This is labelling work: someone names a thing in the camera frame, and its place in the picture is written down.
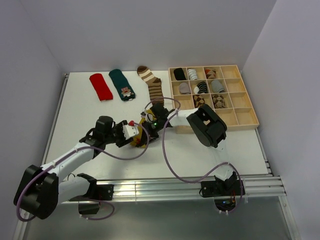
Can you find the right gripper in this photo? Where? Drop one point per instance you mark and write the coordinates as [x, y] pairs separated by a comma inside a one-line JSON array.
[[152, 135]]

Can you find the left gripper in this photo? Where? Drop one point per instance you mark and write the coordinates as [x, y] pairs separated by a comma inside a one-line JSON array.
[[123, 141]]

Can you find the yellow bear sock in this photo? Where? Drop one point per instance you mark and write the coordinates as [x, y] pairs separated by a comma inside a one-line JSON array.
[[140, 140]]

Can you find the dark brown argyle sock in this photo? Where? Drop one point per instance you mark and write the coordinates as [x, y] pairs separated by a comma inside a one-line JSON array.
[[198, 100]]

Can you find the light brown argyle sock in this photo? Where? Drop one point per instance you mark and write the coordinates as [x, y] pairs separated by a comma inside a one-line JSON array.
[[218, 101]]

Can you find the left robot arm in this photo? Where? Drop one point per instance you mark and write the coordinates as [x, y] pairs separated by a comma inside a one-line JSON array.
[[44, 187]]

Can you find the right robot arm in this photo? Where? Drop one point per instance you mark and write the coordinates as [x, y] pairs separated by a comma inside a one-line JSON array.
[[207, 126]]

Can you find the red sock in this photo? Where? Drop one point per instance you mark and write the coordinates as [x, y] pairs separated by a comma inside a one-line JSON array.
[[101, 88]]

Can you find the brown striped sock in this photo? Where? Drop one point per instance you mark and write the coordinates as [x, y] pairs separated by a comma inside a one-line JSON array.
[[154, 84]]

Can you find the green bear sock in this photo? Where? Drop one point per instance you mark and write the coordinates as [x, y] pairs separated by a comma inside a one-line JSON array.
[[120, 82]]

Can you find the rolled beige sock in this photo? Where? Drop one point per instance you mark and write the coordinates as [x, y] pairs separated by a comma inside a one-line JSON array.
[[184, 88]]

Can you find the rolled black white sock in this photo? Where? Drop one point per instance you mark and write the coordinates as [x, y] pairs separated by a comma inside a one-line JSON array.
[[201, 88]]

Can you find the rolled white striped sock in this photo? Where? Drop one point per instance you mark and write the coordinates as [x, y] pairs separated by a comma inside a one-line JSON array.
[[192, 74]]

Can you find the rolled grey sock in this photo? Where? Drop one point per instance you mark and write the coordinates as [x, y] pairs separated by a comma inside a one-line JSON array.
[[217, 87]]

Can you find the rolled orange argyle sock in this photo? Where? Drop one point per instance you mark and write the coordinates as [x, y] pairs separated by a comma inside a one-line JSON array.
[[210, 73]]

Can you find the wooden compartment tray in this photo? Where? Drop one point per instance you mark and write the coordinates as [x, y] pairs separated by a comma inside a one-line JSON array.
[[239, 113]]

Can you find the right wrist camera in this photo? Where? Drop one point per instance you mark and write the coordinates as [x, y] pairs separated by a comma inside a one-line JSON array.
[[147, 116]]

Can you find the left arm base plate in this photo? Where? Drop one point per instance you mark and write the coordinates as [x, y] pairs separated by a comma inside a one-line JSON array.
[[104, 192]]

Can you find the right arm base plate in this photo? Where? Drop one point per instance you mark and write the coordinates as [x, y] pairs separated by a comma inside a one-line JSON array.
[[214, 188]]

